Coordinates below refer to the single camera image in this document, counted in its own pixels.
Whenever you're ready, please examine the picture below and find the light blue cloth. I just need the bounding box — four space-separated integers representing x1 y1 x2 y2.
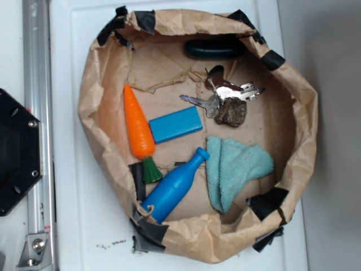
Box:
206 136 274 213

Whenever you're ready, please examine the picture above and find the blue rectangular block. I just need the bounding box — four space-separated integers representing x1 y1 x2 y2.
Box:
149 106 203 144

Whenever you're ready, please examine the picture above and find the brown paper bag bin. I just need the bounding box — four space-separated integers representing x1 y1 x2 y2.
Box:
78 7 318 264

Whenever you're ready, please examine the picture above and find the orange plastic toy carrot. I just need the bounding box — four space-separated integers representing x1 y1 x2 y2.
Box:
124 84 162 183

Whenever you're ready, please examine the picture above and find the brown rock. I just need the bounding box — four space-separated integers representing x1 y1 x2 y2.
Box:
215 97 247 127

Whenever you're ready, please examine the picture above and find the blue plastic bottle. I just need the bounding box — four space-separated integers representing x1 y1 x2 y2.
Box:
141 147 210 224

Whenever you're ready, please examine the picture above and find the silver key bunch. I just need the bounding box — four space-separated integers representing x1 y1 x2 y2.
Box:
180 65 265 119

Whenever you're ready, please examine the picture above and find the dark teal oval case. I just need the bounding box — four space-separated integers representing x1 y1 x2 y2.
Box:
184 40 245 60

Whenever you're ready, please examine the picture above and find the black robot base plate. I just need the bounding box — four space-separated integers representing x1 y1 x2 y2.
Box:
0 89 42 217

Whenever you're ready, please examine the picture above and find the aluminium rail with bracket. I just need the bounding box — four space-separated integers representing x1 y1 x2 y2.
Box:
16 1 59 270

